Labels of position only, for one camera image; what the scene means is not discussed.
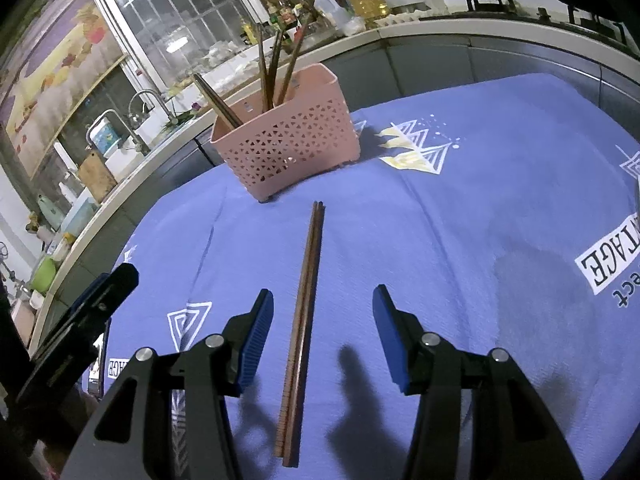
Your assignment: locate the brown wooden chopstick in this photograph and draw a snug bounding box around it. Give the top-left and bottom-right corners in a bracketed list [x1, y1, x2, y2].
[255, 23, 269, 113]
[266, 30, 285, 110]
[196, 74, 245, 130]

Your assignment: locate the pink perforated utensil basket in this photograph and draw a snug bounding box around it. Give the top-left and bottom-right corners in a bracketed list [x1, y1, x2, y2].
[210, 63, 360, 202]

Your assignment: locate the fruit print window blind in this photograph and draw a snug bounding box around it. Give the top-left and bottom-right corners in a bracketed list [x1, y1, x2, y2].
[1, 0, 124, 177]

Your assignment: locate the green bowl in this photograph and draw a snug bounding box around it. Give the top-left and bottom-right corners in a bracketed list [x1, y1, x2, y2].
[29, 256, 56, 295]

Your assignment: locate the chrome kitchen faucet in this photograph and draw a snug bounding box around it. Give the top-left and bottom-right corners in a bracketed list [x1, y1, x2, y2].
[86, 108, 151, 158]

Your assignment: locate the barred window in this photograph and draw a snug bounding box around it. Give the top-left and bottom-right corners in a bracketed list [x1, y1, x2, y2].
[98, 0, 266, 89]

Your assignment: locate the egg tray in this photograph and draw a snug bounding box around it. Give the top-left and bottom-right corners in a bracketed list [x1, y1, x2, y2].
[374, 10, 431, 28]

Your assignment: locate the blue patterned tablecloth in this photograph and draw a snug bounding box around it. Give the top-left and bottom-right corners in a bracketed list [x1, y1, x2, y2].
[104, 74, 639, 479]

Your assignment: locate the wooden cutting board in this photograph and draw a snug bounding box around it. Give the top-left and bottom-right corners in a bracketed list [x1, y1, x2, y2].
[77, 150, 117, 204]

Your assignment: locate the dark reddish chopstick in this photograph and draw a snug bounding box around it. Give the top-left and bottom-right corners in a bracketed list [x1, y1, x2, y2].
[273, 202, 326, 468]

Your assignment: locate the white plastic jug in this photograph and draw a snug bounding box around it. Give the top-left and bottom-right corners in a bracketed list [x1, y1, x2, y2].
[314, 0, 352, 30]

